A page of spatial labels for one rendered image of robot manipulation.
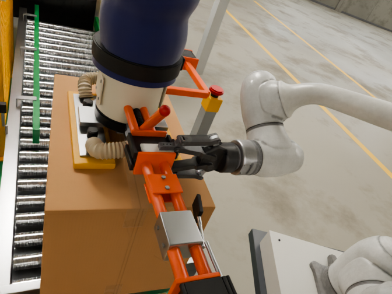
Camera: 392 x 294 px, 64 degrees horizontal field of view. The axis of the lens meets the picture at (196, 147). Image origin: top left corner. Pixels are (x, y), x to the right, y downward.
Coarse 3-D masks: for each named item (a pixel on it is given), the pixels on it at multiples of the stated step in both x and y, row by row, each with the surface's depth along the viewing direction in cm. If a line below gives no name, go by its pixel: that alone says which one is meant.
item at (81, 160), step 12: (72, 96) 97; (96, 96) 100; (72, 108) 92; (72, 120) 88; (72, 132) 84; (84, 132) 84; (96, 132) 82; (72, 144) 80; (84, 144) 81; (72, 156) 78; (84, 156) 78; (84, 168) 77; (96, 168) 78; (108, 168) 80
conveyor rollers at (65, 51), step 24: (48, 24) 252; (48, 48) 222; (72, 48) 235; (24, 72) 191; (48, 72) 203; (72, 72) 209; (48, 96) 185; (24, 120) 161; (48, 120) 166; (24, 144) 149; (48, 144) 154; (24, 168) 137; (24, 216) 120; (24, 240) 113; (24, 264) 107
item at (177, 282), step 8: (216, 272) 48; (176, 280) 45; (184, 280) 45; (192, 280) 46; (200, 280) 46; (208, 280) 46; (216, 280) 47; (176, 288) 45; (184, 288) 44; (192, 288) 45; (200, 288) 45; (208, 288) 45; (216, 288) 46; (224, 288) 46
